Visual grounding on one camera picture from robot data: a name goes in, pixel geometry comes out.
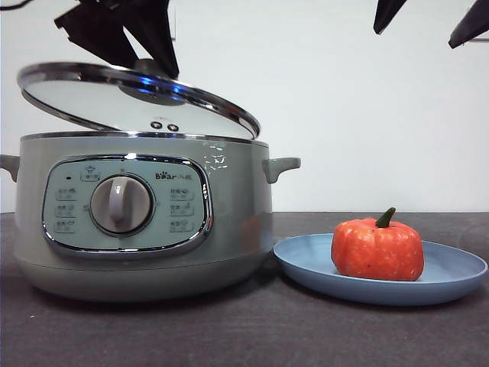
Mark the pale green electric steamer pot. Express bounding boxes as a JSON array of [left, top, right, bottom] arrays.
[[0, 131, 302, 304]]

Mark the glass lid with green knob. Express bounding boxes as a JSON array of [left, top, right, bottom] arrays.
[[16, 59, 262, 141]]

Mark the blue round plate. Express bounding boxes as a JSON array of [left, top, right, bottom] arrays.
[[273, 232, 489, 307]]

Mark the orange pumpkin with green stem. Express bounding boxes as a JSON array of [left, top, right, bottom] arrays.
[[330, 206, 426, 282]]

